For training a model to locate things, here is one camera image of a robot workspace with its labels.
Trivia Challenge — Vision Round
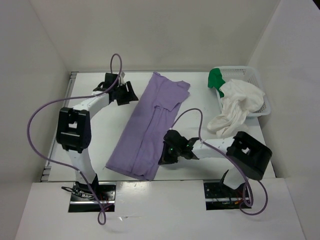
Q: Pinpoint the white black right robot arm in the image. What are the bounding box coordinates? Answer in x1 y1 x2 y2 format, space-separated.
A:
158 129 272 197

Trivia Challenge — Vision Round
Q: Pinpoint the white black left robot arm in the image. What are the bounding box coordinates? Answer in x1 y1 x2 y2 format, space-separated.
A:
56 72 139 200

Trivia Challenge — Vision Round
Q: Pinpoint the green t shirt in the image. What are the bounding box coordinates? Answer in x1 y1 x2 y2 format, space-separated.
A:
207 67 226 98

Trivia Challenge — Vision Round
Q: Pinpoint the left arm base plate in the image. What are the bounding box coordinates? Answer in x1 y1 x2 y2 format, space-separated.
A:
62 182 116 213

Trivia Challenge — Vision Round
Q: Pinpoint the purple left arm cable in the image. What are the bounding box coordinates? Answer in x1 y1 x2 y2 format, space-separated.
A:
27 53 124 226

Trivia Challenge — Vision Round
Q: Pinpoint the white t shirt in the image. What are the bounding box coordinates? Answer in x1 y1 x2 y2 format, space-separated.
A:
207 79 265 139

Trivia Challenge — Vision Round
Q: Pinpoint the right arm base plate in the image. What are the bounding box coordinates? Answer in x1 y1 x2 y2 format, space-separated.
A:
203 181 244 211

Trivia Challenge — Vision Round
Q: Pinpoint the white plastic laundry basket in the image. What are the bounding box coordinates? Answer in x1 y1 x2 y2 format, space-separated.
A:
215 66 271 118

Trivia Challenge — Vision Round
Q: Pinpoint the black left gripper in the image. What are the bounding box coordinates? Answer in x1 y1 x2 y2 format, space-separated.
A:
114 81 139 106

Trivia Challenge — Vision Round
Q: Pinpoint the purple t shirt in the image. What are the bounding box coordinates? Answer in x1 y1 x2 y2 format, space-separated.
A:
105 72 190 181

